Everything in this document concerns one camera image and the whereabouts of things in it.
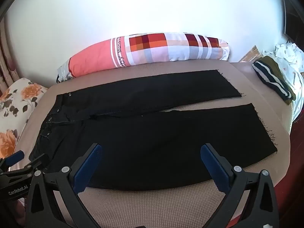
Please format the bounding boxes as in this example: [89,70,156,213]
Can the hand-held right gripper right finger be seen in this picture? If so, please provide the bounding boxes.
[200,143,279,228]

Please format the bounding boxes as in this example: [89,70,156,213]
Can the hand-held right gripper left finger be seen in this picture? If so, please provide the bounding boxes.
[25,143,104,228]

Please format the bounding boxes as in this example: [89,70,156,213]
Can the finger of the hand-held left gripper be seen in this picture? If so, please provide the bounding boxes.
[0,150,25,171]
[7,153,51,178]

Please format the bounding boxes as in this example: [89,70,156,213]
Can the black pants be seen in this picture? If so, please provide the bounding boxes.
[30,70,278,192]

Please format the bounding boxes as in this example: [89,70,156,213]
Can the floral orange rose pillow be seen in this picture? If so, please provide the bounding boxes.
[0,77,49,164]

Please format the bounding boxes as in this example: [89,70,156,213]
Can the beige bed mattress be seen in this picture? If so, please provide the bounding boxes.
[14,60,292,228]

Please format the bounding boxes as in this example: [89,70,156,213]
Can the beige patterned curtain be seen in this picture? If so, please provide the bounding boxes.
[0,19,26,100]

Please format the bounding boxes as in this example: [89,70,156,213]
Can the navy white striped garment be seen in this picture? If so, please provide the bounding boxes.
[252,59,294,101]

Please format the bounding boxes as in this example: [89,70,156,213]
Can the olive green garment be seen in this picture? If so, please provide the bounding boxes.
[259,56,296,105]

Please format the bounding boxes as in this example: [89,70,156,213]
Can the brown wooden board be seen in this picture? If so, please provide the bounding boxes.
[239,45,264,63]

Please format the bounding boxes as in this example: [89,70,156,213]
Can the pink plaid long pillow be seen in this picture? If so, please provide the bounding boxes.
[57,32,231,83]

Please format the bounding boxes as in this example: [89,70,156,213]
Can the white printed cloth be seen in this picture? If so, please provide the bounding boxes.
[262,42,304,121]

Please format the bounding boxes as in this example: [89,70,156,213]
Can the dark frame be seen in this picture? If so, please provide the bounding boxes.
[284,0,304,45]

